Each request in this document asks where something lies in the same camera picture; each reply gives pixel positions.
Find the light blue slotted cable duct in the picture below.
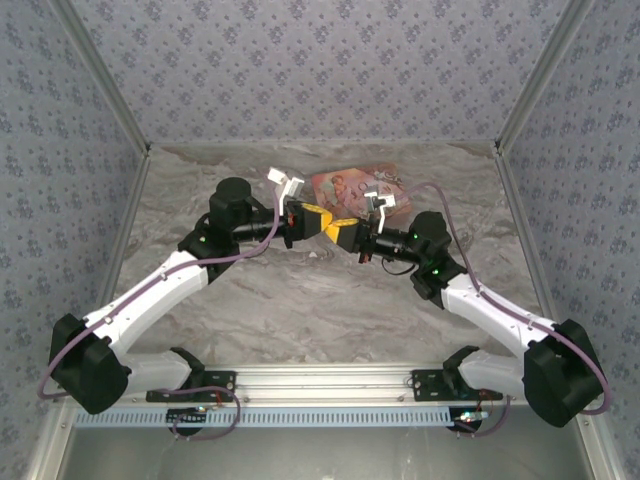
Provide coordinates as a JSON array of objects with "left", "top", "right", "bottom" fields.
[{"left": 73, "top": 405, "right": 454, "bottom": 429}]

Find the thin black cable right gripper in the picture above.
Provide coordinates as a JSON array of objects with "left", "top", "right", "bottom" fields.
[{"left": 381, "top": 255, "right": 419, "bottom": 277}]

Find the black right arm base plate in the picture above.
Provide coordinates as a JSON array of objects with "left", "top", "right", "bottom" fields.
[{"left": 410, "top": 368, "right": 504, "bottom": 403}]

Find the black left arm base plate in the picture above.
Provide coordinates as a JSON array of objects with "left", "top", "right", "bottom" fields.
[{"left": 145, "top": 368, "right": 238, "bottom": 404}]

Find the black circuit board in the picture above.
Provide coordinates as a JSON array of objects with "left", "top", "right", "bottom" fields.
[
  {"left": 166, "top": 407, "right": 209, "bottom": 427},
  {"left": 448, "top": 407, "right": 489, "bottom": 432}
]

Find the aluminium mounting rail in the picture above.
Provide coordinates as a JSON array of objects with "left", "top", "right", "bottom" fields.
[{"left": 119, "top": 364, "right": 526, "bottom": 407}]

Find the pink snack bag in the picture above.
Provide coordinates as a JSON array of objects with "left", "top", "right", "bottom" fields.
[{"left": 309, "top": 162, "right": 414, "bottom": 227}]

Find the aluminium frame post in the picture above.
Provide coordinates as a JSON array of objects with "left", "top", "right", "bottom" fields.
[
  {"left": 493, "top": 0, "right": 597, "bottom": 154},
  {"left": 49, "top": 0, "right": 152, "bottom": 157}
]

